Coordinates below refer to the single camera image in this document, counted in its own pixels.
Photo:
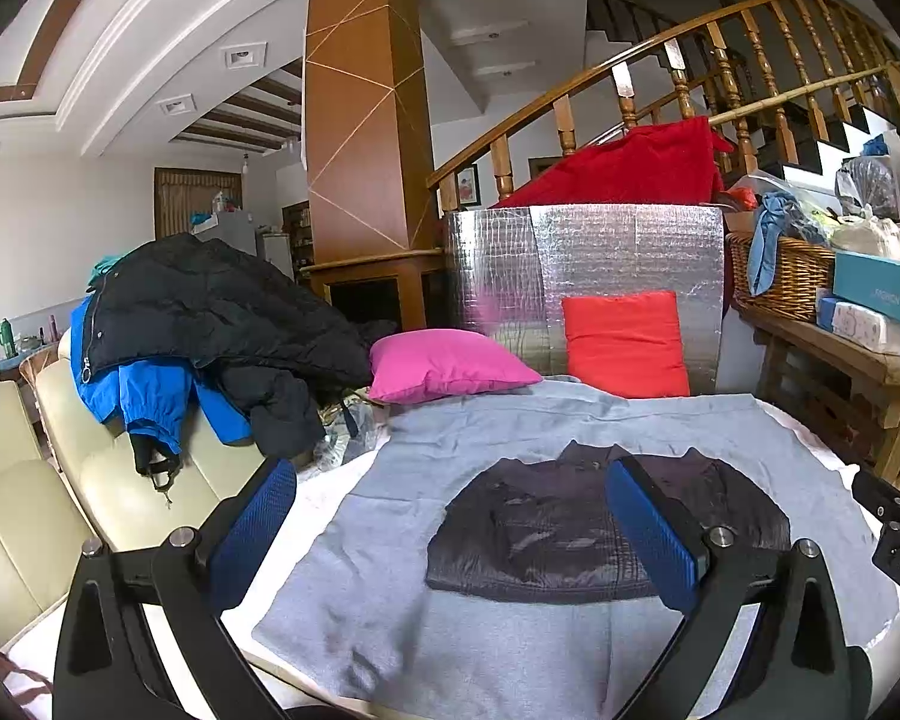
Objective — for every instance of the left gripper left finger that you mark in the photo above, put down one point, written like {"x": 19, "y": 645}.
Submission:
{"x": 108, "y": 664}

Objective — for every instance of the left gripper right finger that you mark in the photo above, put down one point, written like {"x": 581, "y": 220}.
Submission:
{"x": 796, "y": 663}

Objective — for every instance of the dark quilted zip jacket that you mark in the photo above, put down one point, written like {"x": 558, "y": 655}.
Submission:
{"x": 543, "y": 533}

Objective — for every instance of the wooden side table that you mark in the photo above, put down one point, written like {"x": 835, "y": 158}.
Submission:
{"x": 846, "y": 395}

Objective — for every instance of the cream leather sofa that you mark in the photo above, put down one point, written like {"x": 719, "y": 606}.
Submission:
{"x": 88, "y": 487}

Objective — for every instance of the white patterned box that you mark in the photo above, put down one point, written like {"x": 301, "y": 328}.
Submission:
{"x": 865, "y": 327}

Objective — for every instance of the grey fleece blanket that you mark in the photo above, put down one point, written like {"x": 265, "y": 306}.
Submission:
{"x": 356, "y": 616}

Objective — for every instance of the blue jacket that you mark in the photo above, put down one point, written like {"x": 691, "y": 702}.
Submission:
{"x": 150, "y": 396}

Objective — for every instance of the wicker basket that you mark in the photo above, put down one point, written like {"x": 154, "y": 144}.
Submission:
{"x": 802, "y": 275}

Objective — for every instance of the red-orange pillow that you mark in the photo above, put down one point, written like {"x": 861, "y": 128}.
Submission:
{"x": 628, "y": 346}

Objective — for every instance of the black puffer coat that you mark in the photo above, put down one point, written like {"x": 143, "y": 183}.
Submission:
{"x": 273, "y": 349}

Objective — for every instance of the light blue cloth in basket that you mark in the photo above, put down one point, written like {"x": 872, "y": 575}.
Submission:
{"x": 770, "y": 224}

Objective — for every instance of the pink pillow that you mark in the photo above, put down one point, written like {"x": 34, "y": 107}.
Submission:
{"x": 425, "y": 365}

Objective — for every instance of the dark red cloth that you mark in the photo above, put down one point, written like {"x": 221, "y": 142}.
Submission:
{"x": 668, "y": 164}

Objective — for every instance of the silver foil insulation board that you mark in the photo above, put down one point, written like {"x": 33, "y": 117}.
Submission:
{"x": 511, "y": 269}

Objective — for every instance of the wooden stair railing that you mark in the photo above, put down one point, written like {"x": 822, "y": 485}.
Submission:
{"x": 796, "y": 87}

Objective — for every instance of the wooden column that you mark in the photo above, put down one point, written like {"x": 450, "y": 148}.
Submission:
{"x": 368, "y": 149}

